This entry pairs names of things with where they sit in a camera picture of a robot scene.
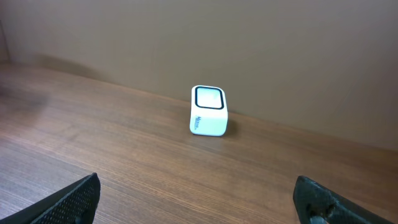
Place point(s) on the white barcode scanner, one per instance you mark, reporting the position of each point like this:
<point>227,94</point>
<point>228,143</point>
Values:
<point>209,111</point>

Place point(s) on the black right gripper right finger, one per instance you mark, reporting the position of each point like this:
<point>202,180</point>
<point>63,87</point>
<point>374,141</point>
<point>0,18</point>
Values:
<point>316,204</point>

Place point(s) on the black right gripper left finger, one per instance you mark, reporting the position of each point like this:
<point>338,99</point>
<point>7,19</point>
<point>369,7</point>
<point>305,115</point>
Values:
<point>74,204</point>

